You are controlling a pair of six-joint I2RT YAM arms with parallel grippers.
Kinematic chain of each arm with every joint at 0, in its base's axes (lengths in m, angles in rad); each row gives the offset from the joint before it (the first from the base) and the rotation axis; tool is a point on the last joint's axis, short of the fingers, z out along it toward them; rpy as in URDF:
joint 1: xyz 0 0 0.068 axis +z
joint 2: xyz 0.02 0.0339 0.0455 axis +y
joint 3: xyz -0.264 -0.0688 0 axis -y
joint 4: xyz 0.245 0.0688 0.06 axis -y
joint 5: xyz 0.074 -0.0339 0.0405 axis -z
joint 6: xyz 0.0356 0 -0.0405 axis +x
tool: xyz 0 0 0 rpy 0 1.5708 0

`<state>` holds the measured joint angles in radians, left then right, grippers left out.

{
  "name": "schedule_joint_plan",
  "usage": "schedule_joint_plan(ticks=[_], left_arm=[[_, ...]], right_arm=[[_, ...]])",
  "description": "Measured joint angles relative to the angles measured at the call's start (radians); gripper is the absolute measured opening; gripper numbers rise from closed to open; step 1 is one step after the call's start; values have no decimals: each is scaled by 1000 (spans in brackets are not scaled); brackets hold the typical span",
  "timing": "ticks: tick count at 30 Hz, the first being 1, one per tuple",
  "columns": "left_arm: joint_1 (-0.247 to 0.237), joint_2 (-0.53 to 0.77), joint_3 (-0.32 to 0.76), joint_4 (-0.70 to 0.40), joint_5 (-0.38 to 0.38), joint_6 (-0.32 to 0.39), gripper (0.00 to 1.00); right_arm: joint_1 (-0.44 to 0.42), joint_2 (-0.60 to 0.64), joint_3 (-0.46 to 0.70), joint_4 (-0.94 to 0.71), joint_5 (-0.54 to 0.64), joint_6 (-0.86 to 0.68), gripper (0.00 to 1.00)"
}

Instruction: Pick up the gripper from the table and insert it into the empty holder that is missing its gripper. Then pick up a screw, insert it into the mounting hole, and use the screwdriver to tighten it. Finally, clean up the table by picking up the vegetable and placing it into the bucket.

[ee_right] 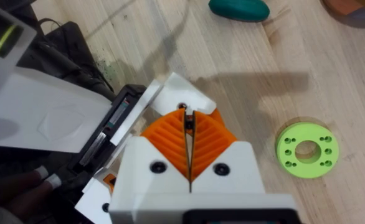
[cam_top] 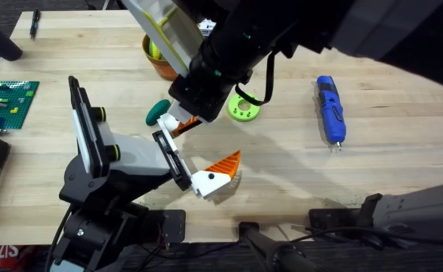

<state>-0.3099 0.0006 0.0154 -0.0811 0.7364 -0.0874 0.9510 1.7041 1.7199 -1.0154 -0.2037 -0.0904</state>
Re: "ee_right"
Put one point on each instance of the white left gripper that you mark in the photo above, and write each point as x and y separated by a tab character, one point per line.
45	115

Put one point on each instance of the finger of the bare white left gripper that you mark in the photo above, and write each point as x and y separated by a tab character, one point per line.
182	90

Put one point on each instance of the finger of the white orange left gripper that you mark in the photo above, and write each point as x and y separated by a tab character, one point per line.
92	202

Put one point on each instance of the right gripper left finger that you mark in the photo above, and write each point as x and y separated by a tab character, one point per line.
139	161

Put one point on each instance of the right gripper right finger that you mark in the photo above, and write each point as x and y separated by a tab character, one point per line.
232	165

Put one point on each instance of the teal toy vegetable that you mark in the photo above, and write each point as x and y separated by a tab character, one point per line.
238	9

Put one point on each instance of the green disc with holes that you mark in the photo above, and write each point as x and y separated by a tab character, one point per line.
307	149

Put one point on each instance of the orange toy tub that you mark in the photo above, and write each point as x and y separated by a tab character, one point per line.
353	7

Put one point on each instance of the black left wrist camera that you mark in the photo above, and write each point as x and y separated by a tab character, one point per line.
64	59

